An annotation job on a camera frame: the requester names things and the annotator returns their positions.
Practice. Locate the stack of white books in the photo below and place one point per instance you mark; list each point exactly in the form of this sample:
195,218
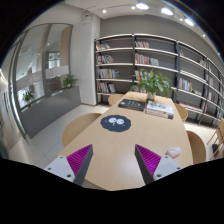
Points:
159,109

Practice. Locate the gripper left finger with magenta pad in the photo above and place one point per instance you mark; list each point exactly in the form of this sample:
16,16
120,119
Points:
73,167

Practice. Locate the wooden chair near left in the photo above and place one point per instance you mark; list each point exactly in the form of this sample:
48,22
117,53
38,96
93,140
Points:
75,127

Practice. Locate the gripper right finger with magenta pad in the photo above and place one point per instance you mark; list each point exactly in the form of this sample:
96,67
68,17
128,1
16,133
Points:
154,167

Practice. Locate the potted plant behind glass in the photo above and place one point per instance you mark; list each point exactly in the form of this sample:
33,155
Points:
27,97

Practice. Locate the pink computer mouse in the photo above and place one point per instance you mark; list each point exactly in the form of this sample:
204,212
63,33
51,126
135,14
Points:
174,152

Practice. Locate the large black-and-grey bookshelf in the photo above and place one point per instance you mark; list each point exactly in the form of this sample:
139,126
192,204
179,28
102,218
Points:
197,78

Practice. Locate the black book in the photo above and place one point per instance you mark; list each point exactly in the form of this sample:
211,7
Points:
132,104

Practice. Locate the wooden chair near right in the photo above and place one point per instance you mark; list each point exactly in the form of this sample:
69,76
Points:
197,147

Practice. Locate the wooden chair far right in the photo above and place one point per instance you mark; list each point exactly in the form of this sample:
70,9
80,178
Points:
182,112

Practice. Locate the wooden chair at right edge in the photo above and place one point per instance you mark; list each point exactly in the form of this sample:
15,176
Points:
219,141

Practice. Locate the dark cartoon-face mouse pad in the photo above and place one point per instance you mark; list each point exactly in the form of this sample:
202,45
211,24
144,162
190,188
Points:
115,123

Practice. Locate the potted plant on grey ledge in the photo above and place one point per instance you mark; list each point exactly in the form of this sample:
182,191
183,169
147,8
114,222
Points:
69,81

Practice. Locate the wooden chair far left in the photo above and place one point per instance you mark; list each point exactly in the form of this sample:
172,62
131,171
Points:
114,98

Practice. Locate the green potted plant on table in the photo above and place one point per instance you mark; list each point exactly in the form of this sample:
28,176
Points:
153,83

